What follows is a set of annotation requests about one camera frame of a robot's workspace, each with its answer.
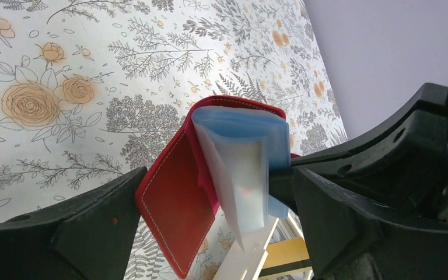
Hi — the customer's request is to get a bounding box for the gold credit card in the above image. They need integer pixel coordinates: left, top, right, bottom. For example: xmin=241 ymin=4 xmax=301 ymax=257
xmin=258 ymin=237 xmax=313 ymax=279

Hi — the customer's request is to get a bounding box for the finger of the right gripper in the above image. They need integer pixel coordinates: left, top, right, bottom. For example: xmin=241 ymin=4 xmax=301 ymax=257
xmin=269 ymin=83 xmax=448 ymax=222

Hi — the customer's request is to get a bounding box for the floral table mat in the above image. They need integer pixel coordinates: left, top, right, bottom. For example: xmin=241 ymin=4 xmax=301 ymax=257
xmin=0 ymin=0 xmax=348 ymax=280

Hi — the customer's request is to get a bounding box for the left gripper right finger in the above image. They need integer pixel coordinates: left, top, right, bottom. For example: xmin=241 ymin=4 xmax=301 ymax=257
xmin=293 ymin=169 xmax=448 ymax=279

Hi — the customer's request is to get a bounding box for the white plastic tray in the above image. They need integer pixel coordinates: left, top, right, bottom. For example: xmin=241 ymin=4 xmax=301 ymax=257
xmin=213 ymin=216 xmax=278 ymax=280

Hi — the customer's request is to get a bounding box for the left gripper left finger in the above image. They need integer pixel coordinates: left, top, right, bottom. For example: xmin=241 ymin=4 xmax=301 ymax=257
xmin=0 ymin=167 xmax=147 ymax=279

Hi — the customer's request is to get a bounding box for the red card holder wallet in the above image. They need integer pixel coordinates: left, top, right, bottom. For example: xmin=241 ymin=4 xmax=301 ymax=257
xmin=134 ymin=95 xmax=286 ymax=279

